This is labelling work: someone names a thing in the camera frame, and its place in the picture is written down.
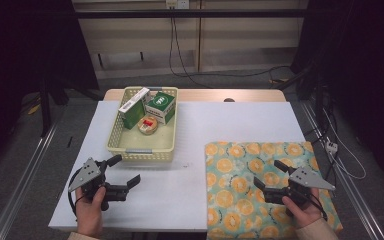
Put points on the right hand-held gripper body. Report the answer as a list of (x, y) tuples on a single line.
[(306, 178)]

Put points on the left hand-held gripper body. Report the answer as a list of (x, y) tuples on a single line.
[(86, 173)]

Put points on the orange print shopping bag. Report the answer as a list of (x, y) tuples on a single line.
[(236, 186)]

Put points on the pale yellow plastic basket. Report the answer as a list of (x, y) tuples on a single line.
[(146, 141)]

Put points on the round tin with red label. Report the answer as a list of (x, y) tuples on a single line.
[(147, 125)]

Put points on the tall green and white box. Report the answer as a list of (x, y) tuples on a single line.
[(132, 113)]

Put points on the person's right hand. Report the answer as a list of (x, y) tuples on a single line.
[(306, 213)]

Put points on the person's left hand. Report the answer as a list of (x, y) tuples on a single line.
[(88, 216)]

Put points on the white power strip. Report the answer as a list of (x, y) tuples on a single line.
[(331, 147)]

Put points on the white table mat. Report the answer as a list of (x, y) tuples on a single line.
[(186, 133)]

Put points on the black metal stand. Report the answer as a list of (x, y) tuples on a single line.
[(318, 100), (45, 106)]

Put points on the dark curtain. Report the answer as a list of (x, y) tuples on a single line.
[(20, 50), (363, 60)]

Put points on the metal floor rail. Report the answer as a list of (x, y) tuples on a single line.
[(23, 186), (353, 196)]

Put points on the white wall socket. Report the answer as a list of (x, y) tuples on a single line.
[(177, 4)]

